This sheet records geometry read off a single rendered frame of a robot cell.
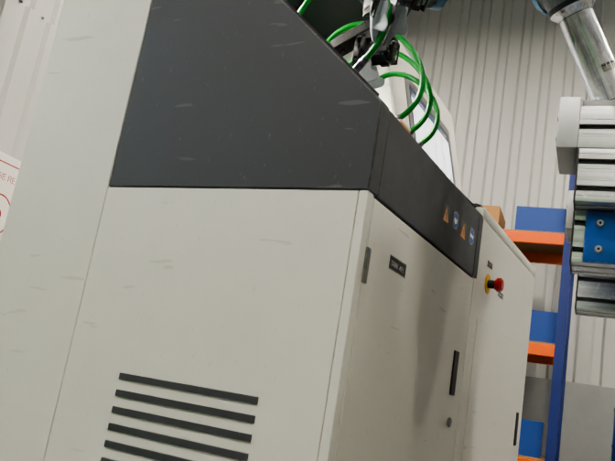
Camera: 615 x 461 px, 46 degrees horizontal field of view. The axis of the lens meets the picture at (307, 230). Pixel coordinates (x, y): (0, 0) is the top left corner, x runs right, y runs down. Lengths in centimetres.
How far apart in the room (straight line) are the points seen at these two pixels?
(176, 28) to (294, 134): 41
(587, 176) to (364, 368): 47
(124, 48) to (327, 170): 61
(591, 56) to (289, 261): 104
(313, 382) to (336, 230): 25
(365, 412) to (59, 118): 93
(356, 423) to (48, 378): 62
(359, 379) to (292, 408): 12
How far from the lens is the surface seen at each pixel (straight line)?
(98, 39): 172
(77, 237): 154
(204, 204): 135
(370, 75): 166
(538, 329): 683
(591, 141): 125
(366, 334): 122
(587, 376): 795
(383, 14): 154
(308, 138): 128
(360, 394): 122
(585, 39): 197
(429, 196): 147
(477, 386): 190
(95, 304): 146
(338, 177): 122
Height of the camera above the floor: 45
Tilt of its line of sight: 13 degrees up
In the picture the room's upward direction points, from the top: 10 degrees clockwise
